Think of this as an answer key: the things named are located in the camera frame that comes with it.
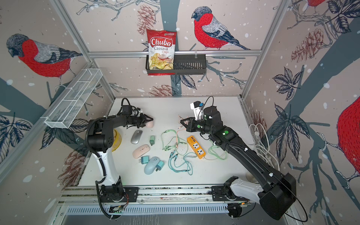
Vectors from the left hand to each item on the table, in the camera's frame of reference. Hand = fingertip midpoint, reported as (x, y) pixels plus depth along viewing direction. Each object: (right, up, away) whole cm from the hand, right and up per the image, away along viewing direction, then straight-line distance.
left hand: (153, 117), depth 100 cm
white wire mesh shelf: (-41, +8, -26) cm, 49 cm away
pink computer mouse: (-2, -5, -2) cm, 6 cm away
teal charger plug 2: (-2, -25, -17) cm, 30 cm away
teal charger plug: (+8, -27, -20) cm, 35 cm away
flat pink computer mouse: (-5, -21, -13) cm, 25 cm away
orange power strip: (+31, -19, -12) cm, 38 cm away
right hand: (+21, 0, -30) cm, 37 cm away
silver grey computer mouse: (-11, -13, -5) cm, 18 cm away
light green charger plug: (+1, -15, -8) cm, 17 cm away
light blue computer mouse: (+2, -28, -18) cm, 34 cm away
